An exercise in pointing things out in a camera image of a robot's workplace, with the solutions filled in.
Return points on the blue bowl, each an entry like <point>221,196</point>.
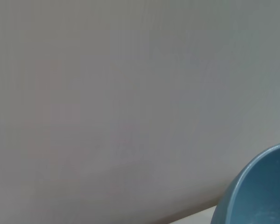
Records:
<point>261,186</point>

